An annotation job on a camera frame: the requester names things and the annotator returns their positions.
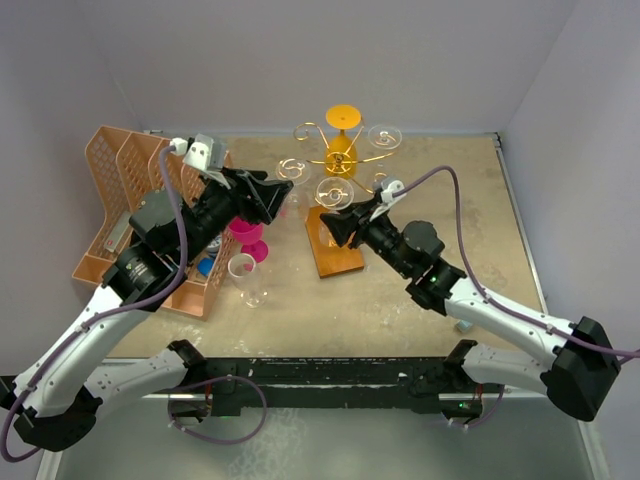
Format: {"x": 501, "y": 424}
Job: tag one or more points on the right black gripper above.
{"x": 343, "y": 225}

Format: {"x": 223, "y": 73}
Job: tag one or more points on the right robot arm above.
{"x": 571, "y": 363}

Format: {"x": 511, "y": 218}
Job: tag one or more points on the clear champagne flute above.
{"x": 325, "y": 236}

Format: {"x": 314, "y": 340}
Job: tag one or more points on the yellow plastic wine glass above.
{"x": 341, "y": 156}

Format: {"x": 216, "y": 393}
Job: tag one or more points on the orange plastic file organizer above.
{"x": 124, "y": 166}

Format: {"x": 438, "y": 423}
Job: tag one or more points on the blue cap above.
{"x": 205, "y": 266}

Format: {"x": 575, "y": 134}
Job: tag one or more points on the small clear glass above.
{"x": 334, "y": 193}

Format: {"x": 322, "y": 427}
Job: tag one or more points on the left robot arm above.
{"x": 56, "y": 402}

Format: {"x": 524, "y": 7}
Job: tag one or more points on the silver red tube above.
{"x": 118, "y": 232}

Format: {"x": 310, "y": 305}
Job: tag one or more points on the clear wine glass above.
{"x": 296, "y": 205}
{"x": 384, "y": 137}

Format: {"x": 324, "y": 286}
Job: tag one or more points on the pink plastic wine glass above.
{"x": 249, "y": 236}

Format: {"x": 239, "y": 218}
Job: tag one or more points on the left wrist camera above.
{"x": 205, "y": 154}

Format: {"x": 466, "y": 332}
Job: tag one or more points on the clear glass left front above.
{"x": 246, "y": 276}

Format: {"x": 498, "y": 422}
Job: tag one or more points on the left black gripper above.
{"x": 253, "y": 196}

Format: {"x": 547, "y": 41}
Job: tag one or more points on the round white blue tin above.
{"x": 214, "y": 246}

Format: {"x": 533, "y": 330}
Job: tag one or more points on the black table front rail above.
{"x": 407, "y": 383}

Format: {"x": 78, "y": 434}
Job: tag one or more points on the light blue small box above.
{"x": 463, "y": 326}

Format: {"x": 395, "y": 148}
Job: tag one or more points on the gold wire wine glass rack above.
{"x": 329, "y": 262}

